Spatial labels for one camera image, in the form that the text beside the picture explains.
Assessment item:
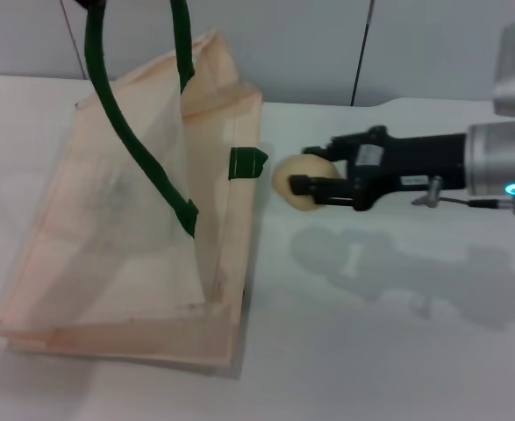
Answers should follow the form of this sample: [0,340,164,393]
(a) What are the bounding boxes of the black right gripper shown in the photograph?
[288,125,469,212]

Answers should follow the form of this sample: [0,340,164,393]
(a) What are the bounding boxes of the cream fabric handbag green handles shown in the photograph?
[0,0,270,379]

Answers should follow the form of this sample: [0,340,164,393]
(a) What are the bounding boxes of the round egg yolk pastry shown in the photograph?
[271,153,344,212]

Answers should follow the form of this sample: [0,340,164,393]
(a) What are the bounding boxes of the right arm connector cable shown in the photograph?
[411,175,515,217]

